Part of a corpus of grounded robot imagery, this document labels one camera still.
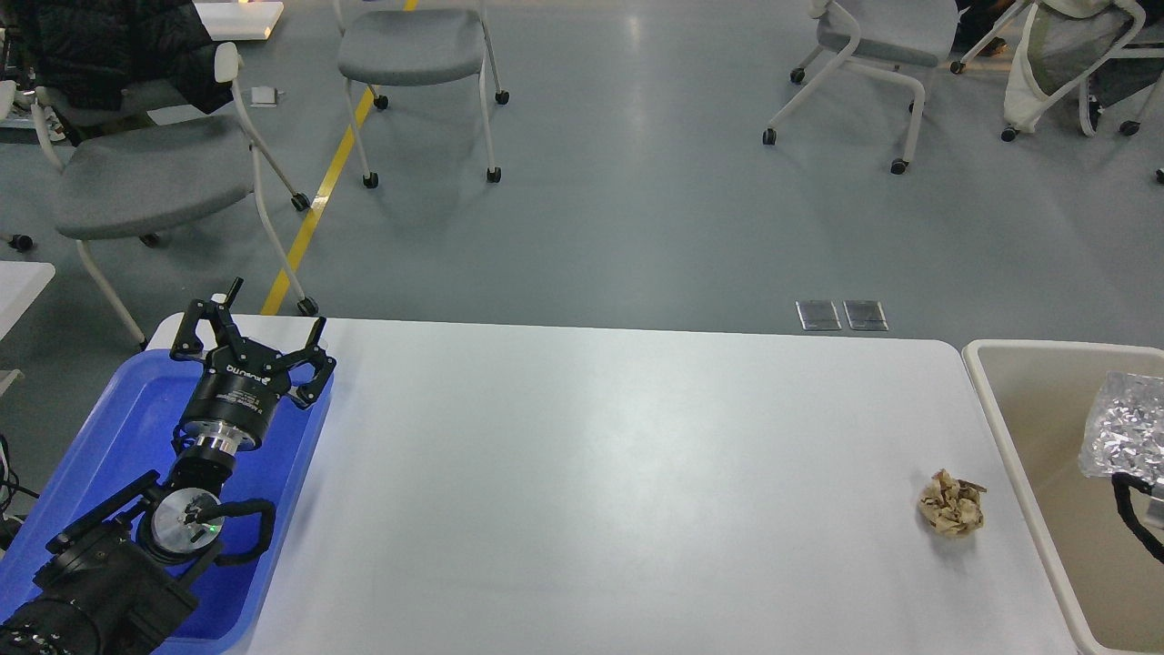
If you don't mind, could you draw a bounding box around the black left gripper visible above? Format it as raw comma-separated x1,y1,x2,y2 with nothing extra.
170,278,336,448

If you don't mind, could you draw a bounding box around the aluminium foil container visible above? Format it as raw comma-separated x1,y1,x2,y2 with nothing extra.
1078,372,1163,484

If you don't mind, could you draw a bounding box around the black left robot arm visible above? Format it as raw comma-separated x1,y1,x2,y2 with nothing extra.
3,279,336,654

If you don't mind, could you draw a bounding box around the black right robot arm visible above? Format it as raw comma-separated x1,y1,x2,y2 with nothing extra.
1110,472,1163,563

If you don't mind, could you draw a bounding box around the grey chair front left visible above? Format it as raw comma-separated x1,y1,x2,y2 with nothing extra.
30,42,274,347

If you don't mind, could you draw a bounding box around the grey chair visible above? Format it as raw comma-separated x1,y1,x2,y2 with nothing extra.
331,1,510,188
761,1,959,175
30,42,274,347

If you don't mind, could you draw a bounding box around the white side table left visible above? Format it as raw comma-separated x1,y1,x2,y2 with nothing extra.
0,261,56,394

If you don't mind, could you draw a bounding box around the small grey floor box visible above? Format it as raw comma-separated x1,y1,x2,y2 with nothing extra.
249,86,281,108

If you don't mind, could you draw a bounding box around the white table top left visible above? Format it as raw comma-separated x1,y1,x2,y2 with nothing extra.
193,1,286,42

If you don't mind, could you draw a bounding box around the grey chair top middle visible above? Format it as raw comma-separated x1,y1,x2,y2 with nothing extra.
331,1,510,188

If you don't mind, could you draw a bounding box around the black jacket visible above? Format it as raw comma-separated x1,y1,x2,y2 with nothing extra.
7,1,233,114

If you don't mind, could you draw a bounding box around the left metal floor plate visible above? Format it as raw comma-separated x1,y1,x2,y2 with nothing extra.
797,301,842,332

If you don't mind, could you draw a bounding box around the metal floor plate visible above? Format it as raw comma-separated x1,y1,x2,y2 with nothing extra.
797,301,842,332
842,301,889,332

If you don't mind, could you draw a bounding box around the right metal floor plate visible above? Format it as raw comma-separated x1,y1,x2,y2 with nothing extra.
842,301,889,332

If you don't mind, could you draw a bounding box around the grey chair top right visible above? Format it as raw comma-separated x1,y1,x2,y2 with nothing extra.
761,1,959,175

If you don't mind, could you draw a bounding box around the crumpled brown paper ball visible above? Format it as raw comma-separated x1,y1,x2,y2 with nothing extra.
916,469,987,539

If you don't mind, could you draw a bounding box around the beige plastic bin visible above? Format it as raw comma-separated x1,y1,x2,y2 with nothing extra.
963,339,1163,654

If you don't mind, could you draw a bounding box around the mesh office chair far right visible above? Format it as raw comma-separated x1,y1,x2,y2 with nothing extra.
949,1,1161,142

